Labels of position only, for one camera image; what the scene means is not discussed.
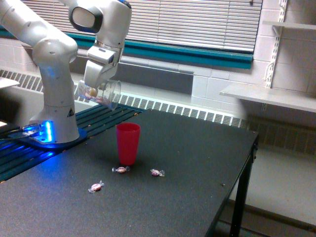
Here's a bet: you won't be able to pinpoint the white gripper finger with beige pad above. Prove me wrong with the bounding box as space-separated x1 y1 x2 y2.
89 88 97 97

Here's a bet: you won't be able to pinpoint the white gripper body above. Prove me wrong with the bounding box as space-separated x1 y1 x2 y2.
83 45 122 87

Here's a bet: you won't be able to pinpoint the peppermint candies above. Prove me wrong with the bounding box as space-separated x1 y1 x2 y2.
85 93 109 105

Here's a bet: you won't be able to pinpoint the clear plastic cup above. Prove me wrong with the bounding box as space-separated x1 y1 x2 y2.
78 80 121 111

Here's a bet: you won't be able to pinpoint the peppermint candy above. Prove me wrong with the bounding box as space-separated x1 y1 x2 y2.
112 166 130 174
150 169 165 177
88 181 104 193

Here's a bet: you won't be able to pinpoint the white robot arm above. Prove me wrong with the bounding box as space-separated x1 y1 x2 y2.
0 0 132 144

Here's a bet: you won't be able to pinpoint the white radiator vent cover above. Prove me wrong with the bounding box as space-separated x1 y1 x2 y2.
0 68 248 128

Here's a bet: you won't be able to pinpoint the red plastic cup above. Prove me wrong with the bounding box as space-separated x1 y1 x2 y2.
116 122 141 166

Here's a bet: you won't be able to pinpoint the white board at left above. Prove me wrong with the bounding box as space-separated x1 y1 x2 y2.
0 77 20 89

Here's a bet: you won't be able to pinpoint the white window blinds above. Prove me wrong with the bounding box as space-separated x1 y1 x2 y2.
25 0 263 53

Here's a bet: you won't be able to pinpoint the black table leg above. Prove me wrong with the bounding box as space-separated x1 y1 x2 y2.
229 138 259 237

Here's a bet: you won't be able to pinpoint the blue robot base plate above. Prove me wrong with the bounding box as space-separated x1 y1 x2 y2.
8 128 87 150

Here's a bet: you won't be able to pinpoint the black cable at base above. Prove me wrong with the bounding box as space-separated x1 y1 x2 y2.
0 127 23 141

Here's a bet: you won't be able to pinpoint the dark slatted mounting rail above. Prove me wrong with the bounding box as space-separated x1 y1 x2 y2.
0 105 144 182

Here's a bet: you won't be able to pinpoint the white shelf bracket rail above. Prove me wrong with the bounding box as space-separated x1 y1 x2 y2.
263 0 288 88

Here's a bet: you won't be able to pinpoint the white wall shelf upper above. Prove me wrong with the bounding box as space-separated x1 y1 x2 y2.
262 21 316 32

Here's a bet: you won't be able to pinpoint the white wall shelf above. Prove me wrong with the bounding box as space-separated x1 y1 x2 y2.
220 84 316 113
262 21 316 32

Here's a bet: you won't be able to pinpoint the white wall shelf lower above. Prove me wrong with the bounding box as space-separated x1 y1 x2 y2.
220 84 316 113

